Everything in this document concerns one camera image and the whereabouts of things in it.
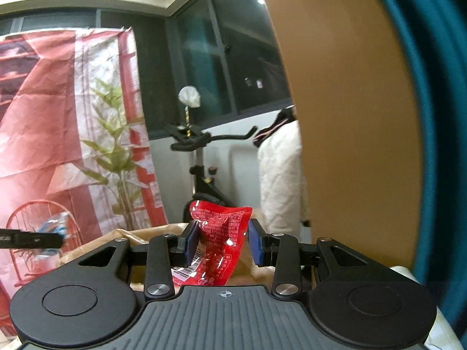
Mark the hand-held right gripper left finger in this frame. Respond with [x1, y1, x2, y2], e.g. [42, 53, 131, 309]
[78, 219, 201, 300]

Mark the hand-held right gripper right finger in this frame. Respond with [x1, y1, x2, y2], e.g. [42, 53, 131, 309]
[247, 219, 369, 297]

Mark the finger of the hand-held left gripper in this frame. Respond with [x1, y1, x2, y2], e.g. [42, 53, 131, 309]
[0, 229, 63, 250]

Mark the plastic-lined cardboard box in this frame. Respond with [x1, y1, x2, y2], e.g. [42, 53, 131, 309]
[58, 206, 318, 292]

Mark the clear blue snack packet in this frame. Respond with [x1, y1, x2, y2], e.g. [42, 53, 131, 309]
[34, 212, 72, 263]

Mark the red snack packet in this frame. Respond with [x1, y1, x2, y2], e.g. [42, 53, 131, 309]
[171, 200, 253, 287]

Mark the black exercise bike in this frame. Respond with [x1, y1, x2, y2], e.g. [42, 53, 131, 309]
[164, 123, 258, 223]

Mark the white quilted blanket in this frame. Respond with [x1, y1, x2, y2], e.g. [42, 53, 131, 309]
[256, 120, 311, 227]

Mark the black garment with pink stripe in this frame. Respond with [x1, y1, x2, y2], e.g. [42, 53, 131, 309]
[253, 106, 298, 148]

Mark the red printed backdrop cloth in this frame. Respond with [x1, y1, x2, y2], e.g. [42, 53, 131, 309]
[0, 27, 169, 336]

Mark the white plastic bag on pole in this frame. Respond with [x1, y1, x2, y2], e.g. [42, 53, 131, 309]
[178, 85, 202, 108]

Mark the wooden panel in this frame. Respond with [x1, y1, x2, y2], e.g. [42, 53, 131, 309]
[250, 0, 426, 270]

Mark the dark window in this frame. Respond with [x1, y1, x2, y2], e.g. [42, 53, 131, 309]
[0, 0, 294, 141]

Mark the teal curtain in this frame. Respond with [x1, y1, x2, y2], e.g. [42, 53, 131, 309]
[365, 0, 467, 336]

